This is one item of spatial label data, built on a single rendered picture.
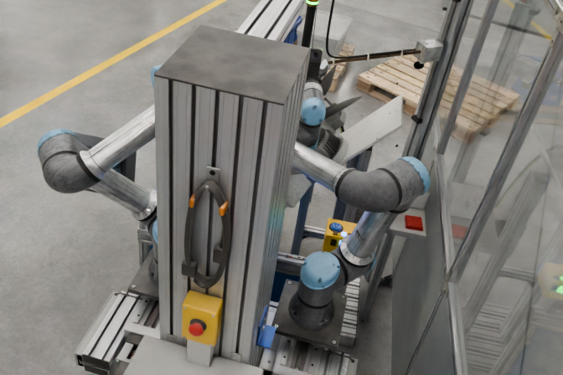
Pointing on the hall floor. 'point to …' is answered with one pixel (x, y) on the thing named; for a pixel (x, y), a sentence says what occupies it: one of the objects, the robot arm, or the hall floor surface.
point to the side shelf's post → (376, 276)
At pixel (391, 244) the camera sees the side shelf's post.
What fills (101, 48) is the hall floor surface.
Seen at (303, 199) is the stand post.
